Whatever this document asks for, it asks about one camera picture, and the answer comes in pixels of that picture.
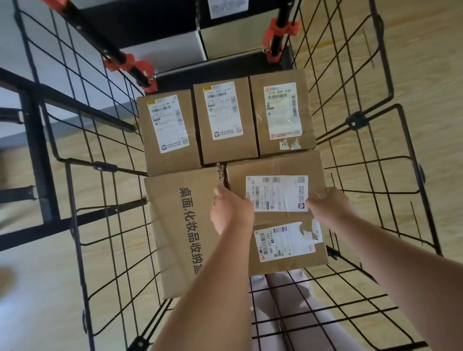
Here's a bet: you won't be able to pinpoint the person's right forearm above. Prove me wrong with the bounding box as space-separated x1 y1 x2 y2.
325 193 463 351

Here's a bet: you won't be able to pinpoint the cardboard box short red-tag label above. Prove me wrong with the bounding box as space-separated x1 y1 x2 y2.
242 214 331 277

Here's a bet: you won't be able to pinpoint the person's left hand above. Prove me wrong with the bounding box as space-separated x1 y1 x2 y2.
206 180 258 237

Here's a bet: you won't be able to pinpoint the cardboard box torn white sticker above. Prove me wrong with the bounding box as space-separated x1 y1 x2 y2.
248 67 318 157

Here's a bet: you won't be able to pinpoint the person's beige trousers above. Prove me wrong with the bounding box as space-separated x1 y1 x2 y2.
238 259 379 351

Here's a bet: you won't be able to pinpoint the black wire mesh cart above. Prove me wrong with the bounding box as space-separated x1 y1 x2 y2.
12 0 456 351

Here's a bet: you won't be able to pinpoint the long cosmetics organiser box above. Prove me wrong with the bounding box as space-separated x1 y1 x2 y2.
142 163 243 301

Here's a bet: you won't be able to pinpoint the person's right hand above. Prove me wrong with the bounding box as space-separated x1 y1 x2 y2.
304 184 360 231

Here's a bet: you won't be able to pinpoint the cardboard box long yellow-tag label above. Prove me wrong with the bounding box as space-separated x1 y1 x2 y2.
224 149 331 230

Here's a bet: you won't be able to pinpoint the person's left forearm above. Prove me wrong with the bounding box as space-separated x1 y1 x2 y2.
106 220 273 351

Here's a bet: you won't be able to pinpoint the beige cabinet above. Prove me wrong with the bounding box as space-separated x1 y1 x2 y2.
68 0 329 85

